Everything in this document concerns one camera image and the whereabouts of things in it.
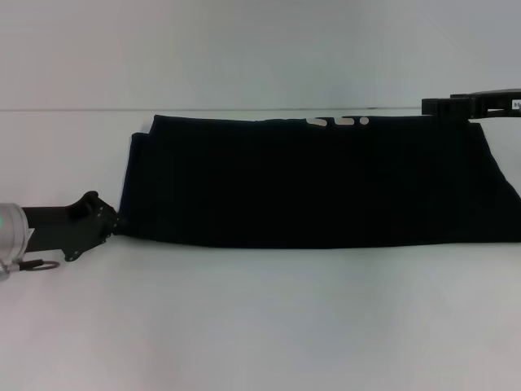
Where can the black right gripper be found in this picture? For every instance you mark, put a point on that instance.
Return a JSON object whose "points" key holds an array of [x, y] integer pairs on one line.
{"points": [[494, 102]]}

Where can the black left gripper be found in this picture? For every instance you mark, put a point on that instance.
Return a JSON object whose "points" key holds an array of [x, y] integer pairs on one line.
{"points": [[61, 228]]}

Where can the black shirt with FREE print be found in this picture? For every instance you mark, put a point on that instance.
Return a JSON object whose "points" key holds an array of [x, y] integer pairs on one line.
{"points": [[309, 183]]}

